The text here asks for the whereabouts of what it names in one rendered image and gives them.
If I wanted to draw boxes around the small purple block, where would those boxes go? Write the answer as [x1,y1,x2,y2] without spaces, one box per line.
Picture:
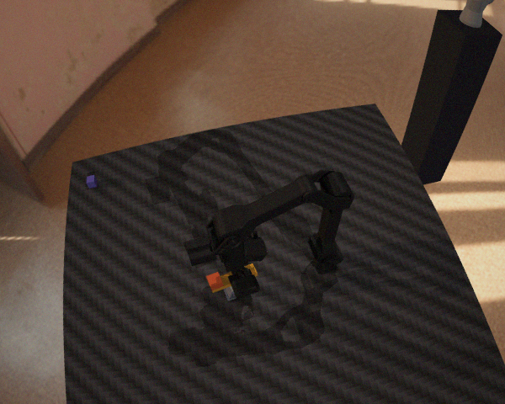
[86,175,98,189]

